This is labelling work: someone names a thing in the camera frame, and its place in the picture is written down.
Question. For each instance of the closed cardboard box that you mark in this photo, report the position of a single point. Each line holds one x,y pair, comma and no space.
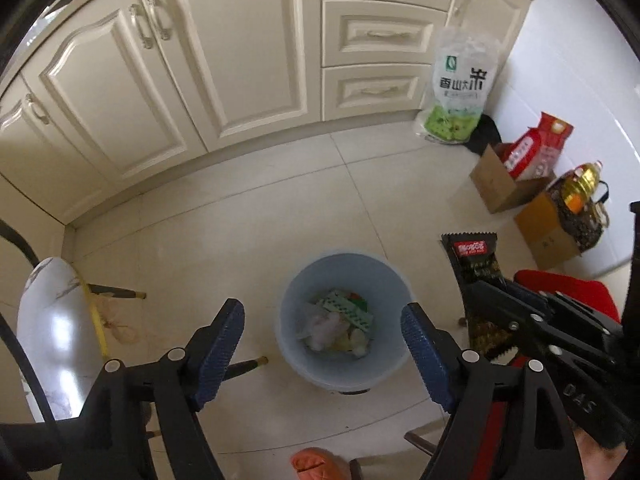
547,240

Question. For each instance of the orange slipper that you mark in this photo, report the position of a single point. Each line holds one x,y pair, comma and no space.
317,466

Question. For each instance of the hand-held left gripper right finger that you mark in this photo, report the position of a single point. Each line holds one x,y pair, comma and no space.
425,355

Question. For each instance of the red rice bag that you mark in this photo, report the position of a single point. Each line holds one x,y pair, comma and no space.
535,150

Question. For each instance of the translucent plastic bag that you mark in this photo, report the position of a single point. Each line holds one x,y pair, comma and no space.
117,322

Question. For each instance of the black plastic bag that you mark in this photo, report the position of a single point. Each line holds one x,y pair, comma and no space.
487,132

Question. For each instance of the person's right forearm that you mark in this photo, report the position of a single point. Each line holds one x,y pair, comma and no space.
605,462

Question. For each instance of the black patterned tote bag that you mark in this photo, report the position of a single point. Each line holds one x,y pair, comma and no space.
582,230

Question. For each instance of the white and green rice bag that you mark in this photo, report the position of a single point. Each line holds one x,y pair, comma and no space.
460,85

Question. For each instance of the black snack wrapper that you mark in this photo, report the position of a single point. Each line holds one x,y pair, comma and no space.
475,260

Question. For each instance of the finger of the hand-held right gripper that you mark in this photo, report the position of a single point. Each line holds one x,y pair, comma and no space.
505,307
532,296

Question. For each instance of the pale yellow wrapper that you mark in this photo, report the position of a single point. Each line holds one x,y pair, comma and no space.
357,345

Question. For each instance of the white crumpled tissue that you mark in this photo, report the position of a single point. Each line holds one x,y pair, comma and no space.
322,330

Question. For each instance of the open cardboard box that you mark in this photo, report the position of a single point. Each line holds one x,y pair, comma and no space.
492,185

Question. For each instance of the round white marble table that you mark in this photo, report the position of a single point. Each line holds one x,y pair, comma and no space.
55,320

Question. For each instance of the yellow cooking oil bottle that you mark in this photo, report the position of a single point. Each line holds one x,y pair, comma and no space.
580,187

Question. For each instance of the light blue plastic bin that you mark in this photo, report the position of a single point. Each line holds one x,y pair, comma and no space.
300,285

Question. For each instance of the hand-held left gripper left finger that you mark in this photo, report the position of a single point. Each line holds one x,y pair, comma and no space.
220,355

